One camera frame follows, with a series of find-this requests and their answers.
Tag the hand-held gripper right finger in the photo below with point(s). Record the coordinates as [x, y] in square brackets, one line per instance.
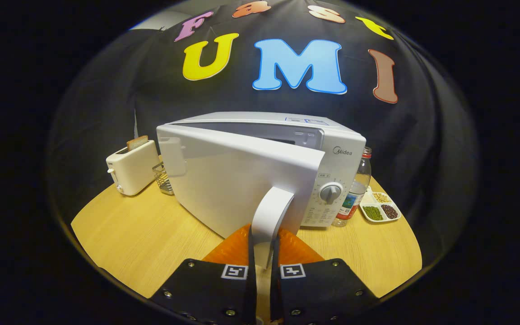
[318, 293]

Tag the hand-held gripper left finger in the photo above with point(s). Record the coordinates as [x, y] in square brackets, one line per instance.
[206, 293]

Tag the white microwave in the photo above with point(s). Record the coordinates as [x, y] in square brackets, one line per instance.
[341, 167]

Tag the white divided dish with beans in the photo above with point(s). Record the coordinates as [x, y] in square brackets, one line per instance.
[379, 210]

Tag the clear plastic bottle red cap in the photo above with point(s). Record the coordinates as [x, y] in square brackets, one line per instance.
[355, 194]

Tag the white toaster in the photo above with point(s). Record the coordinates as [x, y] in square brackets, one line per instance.
[133, 171]

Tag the brown toast slice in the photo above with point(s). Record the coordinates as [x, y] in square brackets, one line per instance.
[137, 142]

